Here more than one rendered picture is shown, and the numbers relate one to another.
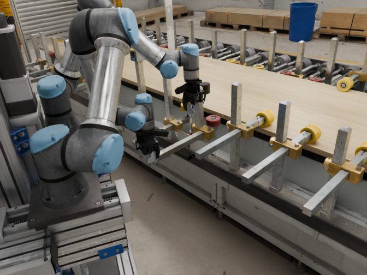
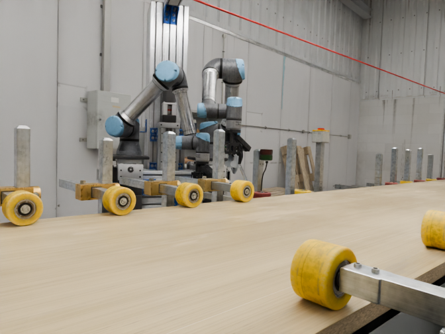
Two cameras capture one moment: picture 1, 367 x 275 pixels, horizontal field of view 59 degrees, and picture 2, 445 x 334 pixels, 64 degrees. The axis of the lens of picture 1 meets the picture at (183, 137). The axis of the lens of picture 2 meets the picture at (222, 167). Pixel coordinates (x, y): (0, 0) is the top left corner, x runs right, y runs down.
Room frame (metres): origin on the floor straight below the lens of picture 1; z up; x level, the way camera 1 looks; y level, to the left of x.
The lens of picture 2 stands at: (1.41, -1.79, 1.10)
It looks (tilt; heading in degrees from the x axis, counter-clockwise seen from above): 3 degrees down; 90
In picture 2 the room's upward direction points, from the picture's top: 2 degrees clockwise
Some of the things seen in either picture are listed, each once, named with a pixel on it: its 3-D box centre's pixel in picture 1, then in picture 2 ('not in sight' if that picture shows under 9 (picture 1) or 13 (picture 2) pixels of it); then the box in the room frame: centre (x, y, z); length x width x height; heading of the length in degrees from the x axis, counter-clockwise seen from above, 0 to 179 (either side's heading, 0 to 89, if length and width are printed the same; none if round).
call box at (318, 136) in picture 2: (137, 54); (320, 136); (1.97, 0.25, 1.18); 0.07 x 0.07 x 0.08; 41
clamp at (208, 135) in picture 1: (202, 131); not in sight; (1.57, -0.11, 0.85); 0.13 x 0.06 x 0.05; 41
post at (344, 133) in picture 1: (333, 180); (104, 209); (1.02, -0.59, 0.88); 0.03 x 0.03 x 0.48; 41
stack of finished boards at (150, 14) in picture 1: (152, 13); not in sight; (10.14, 0.70, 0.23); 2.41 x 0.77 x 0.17; 139
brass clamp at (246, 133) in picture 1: (239, 129); (213, 184); (1.38, -0.27, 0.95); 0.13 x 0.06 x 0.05; 41
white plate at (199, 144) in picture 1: (193, 144); not in sight; (1.59, -0.05, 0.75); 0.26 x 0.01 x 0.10; 41
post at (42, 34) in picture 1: (48, 57); (418, 176); (3.08, 1.23, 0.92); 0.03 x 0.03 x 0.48; 41
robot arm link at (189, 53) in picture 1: (189, 57); (234, 109); (1.46, -0.05, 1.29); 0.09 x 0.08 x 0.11; 91
